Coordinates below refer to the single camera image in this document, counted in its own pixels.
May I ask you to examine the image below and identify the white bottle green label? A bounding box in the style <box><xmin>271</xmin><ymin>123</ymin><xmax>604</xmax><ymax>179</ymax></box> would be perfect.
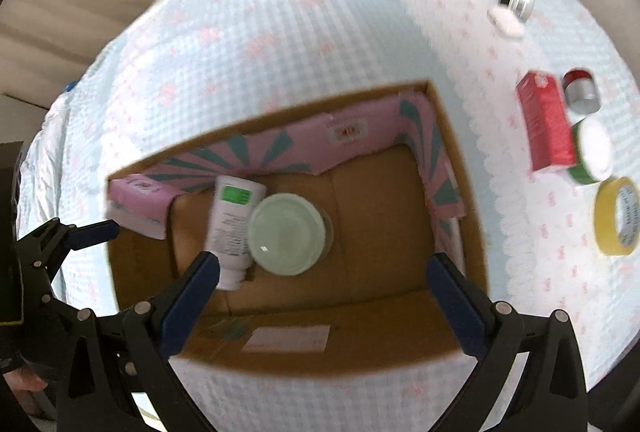
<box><xmin>204</xmin><ymin>175</ymin><xmax>267</xmax><ymax>291</ymax></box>

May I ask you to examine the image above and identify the yellow tape roll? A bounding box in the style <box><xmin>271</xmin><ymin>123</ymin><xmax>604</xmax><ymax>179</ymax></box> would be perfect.
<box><xmin>594</xmin><ymin>177</ymin><xmax>639</xmax><ymax>256</ymax></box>

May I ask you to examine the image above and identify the pale green round jar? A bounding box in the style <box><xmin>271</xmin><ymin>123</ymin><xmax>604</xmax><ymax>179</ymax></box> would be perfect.
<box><xmin>247</xmin><ymin>193</ymin><xmax>334</xmax><ymax>276</ymax></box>

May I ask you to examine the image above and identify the green jar white lid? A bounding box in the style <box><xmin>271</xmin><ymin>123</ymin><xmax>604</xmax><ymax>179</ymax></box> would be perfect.
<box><xmin>568</xmin><ymin>116</ymin><xmax>614</xmax><ymax>185</ymax></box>

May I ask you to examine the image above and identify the red rectangular box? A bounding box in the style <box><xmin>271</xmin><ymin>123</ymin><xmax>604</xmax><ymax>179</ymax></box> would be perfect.
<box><xmin>516</xmin><ymin>70</ymin><xmax>577</xmax><ymax>172</ymax></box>

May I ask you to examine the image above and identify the silver jar red lid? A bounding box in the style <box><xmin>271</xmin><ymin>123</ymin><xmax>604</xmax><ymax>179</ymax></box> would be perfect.
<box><xmin>562</xmin><ymin>68</ymin><xmax>601</xmax><ymax>115</ymax></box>

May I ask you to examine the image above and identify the small white earbuds case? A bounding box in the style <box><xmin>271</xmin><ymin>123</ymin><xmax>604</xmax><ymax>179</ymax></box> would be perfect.
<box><xmin>487</xmin><ymin>4</ymin><xmax>525</xmax><ymax>40</ymax></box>

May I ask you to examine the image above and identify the person's left hand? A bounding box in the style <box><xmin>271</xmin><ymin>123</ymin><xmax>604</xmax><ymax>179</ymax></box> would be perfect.
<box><xmin>3</xmin><ymin>366</ymin><xmax>48</xmax><ymax>393</ymax></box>

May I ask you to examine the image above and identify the light blue checkered bedsheet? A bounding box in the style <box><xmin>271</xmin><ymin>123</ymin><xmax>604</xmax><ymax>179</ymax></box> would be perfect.
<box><xmin>18</xmin><ymin>0</ymin><xmax>639</xmax><ymax>431</ymax></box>

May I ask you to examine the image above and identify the brown cardboard box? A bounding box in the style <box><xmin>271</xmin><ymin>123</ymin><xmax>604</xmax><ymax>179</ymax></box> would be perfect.
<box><xmin>107</xmin><ymin>82</ymin><xmax>485</xmax><ymax>377</ymax></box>

